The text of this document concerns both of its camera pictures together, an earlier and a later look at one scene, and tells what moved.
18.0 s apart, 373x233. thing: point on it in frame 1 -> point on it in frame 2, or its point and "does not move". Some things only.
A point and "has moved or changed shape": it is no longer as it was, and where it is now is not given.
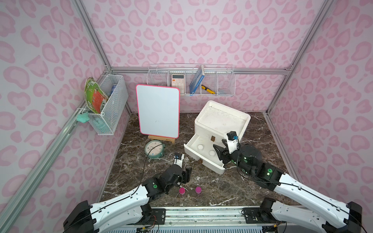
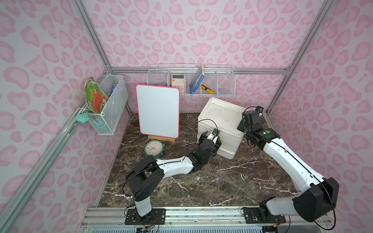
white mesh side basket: (115, 88) does not move
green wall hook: (83, 118) does not move
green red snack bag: (95, 95) does not move
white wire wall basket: (195, 79) does not move
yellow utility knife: (208, 89) does not move
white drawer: (204, 152) has moved or changed shape
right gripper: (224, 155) -> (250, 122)
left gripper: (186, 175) -> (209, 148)
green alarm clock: (156, 152) does not move
